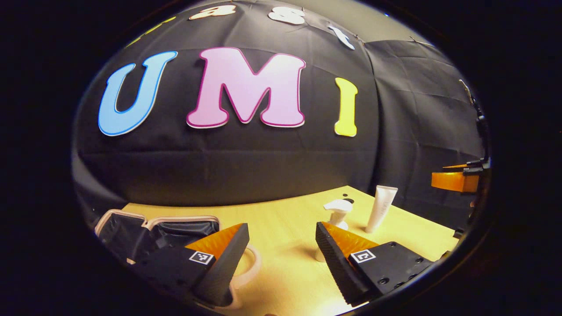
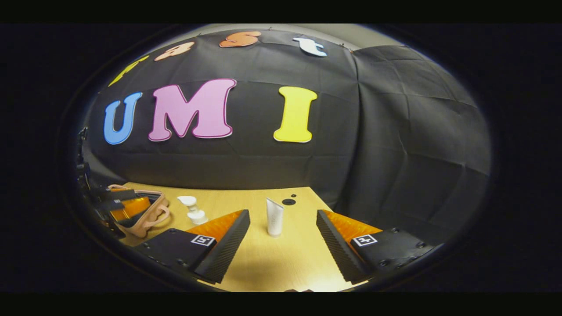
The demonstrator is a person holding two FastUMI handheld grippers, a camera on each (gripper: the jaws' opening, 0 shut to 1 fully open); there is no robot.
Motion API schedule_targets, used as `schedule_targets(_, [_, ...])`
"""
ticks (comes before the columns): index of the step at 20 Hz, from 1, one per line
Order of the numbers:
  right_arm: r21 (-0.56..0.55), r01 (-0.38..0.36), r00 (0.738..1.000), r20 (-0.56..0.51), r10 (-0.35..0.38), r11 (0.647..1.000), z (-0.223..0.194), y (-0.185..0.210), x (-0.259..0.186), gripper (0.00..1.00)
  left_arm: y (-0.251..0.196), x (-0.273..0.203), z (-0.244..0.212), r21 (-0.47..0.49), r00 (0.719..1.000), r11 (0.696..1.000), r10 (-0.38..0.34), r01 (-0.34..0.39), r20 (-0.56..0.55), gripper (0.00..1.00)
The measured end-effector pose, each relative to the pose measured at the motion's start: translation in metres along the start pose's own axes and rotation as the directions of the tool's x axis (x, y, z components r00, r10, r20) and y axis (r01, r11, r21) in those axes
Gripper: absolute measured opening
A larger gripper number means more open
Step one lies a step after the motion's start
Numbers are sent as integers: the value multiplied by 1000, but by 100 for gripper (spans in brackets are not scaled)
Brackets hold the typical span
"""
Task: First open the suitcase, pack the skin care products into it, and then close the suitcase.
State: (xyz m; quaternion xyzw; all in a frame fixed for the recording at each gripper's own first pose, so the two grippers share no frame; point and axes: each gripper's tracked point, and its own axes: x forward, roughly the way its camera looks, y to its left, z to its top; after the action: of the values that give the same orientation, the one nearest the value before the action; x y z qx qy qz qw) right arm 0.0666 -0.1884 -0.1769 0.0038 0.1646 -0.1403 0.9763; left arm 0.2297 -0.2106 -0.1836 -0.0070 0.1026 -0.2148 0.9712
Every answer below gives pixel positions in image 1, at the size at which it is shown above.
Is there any white pump bottle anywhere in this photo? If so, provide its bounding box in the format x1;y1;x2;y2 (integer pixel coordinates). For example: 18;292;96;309
315;199;353;263

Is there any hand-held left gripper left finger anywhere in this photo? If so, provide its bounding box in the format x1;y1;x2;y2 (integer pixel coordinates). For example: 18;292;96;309
131;223;250;307

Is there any black backdrop cloth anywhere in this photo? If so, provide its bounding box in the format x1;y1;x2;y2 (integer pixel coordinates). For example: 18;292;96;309
72;0;490;233

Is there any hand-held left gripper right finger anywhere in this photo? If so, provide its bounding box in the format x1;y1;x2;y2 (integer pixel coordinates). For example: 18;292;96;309
315;221;434;307

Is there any pink suitcase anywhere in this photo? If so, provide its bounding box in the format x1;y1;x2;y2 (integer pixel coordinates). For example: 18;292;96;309
94;209;263;310

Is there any white skin care tube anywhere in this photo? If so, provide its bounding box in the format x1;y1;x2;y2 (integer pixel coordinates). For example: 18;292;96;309
365;185;399;234

